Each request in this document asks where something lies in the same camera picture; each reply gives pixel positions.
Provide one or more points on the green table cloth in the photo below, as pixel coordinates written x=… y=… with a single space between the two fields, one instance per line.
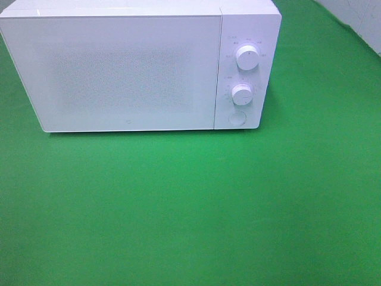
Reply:
x=294 y=202

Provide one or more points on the round white door button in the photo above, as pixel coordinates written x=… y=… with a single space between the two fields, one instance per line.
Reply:
x=237 y=118

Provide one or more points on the white microwave oven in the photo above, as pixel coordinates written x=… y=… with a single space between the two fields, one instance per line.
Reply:
x=241 y=22

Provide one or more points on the white microwave door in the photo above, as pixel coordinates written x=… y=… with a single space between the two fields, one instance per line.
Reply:
x=87 y=74

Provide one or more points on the white microwave knob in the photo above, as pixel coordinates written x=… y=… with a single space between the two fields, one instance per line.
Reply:
x=242 y=94
x=247 y=56

